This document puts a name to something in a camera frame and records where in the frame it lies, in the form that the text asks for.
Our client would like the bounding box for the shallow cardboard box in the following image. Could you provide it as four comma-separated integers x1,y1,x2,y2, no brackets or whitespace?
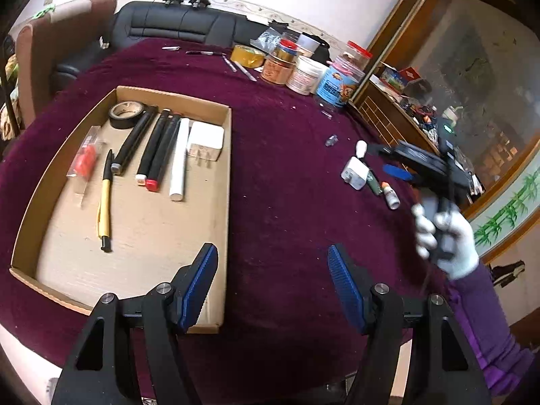
9,85,233,334

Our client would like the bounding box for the clear packet with red item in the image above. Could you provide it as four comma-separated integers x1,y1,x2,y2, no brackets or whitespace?
66,126,106,207

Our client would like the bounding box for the bamboo wall picture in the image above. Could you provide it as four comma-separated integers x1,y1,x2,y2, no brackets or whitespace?
468,169,540,254

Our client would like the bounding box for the green pen-shaped tool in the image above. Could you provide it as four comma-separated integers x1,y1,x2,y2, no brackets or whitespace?
366,169,384,197

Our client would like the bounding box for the yellow pen with black tip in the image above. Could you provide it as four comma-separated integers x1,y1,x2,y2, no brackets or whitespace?
97,148,114,254

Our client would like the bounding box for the yellow tape roll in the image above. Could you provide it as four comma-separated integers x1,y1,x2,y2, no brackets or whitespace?
230,44,266,69

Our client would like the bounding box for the clear plastic bag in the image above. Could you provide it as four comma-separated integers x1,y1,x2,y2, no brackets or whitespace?
251,27,288,49

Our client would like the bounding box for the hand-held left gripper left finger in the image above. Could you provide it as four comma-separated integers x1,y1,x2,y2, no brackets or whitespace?
51,242,220,405

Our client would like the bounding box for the black marker with grey end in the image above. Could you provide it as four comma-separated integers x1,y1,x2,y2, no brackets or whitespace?
110,105,159,176

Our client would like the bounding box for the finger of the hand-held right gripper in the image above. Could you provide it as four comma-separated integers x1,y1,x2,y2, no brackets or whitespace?
382,163,417,183
366,143,399,158

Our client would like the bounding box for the person's right forearm purple sleeve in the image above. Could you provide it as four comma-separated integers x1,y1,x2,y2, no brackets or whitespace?
447,262,536,395

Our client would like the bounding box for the black leather sofa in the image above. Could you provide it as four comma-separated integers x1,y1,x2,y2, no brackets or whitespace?
53,1,271,89

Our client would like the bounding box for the white paint marker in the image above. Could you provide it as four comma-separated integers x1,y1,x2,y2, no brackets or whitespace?
169,118,191,202

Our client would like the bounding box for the pile of tools and cables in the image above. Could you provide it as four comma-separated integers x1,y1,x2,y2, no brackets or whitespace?
401,88,486,195

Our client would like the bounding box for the pale plastic tub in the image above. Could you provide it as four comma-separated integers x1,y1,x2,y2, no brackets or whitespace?
297,34,323,57

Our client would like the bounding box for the black marker with red cap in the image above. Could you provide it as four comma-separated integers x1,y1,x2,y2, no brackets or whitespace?
145,113,182,192

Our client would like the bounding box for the person's right hand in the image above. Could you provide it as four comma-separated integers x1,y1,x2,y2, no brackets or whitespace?
411,198,480,280

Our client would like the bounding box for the purple velvet tablecloth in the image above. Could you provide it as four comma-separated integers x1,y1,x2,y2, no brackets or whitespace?
0,36,456,401

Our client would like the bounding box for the white bottle with orange cap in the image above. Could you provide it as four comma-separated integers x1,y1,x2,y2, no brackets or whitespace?
381,181,401,211

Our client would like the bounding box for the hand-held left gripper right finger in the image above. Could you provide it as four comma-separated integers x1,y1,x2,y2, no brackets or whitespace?
328,244,492,405

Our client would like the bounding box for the clear jar with red lid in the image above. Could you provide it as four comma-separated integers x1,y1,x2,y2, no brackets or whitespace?
337,41,374,77

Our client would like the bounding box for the white plastic jar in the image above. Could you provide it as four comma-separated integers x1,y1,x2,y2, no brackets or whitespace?
286,57,330,96

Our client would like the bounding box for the clear jar with blue label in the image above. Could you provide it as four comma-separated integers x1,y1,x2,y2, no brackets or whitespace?
313,61,366,112

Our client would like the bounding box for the black tape roll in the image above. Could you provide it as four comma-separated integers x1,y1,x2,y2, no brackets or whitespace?
108,100,146,130

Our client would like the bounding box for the orange labelled jar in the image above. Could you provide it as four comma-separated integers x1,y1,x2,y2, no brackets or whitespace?
259,53,298,87

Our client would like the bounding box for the black marker with white end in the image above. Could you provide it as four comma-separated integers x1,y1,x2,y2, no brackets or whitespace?
136,109,173,185

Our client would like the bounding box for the white charger plug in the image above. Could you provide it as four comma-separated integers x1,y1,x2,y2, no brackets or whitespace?
341,156,370,190
186,122,225,167

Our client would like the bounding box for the brown chair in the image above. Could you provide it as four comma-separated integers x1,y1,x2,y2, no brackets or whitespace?
15,0,119,129

